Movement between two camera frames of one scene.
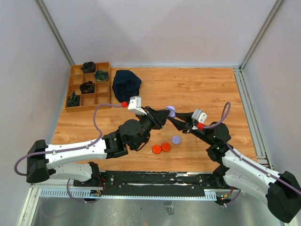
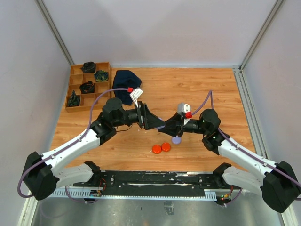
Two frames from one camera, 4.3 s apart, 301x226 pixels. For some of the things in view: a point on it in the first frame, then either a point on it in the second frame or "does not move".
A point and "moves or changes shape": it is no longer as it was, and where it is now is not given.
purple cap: [172, 109] moves or changes shape
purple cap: [176, 139] does not move
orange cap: [156, 149] does not move
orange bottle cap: [166, 147] does not move
